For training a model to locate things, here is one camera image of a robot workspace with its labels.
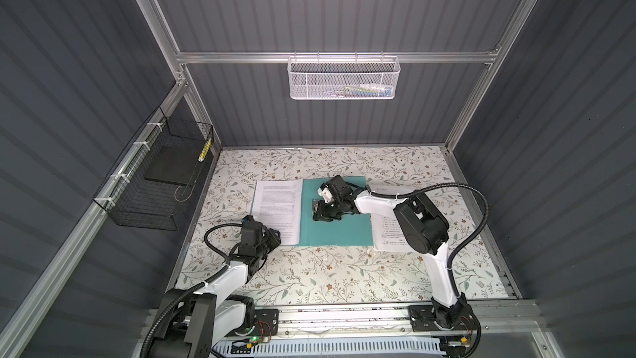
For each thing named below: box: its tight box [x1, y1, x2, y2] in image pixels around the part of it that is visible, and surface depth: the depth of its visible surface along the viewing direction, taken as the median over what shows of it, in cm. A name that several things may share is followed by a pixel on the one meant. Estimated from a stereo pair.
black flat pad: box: [144, 145, 203, 186], surface depth 79 cm
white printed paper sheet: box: [250, 179, 304, 247], surface depth 101 cm
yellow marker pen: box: [197, 138, 212, 163], surface depth 83 cm
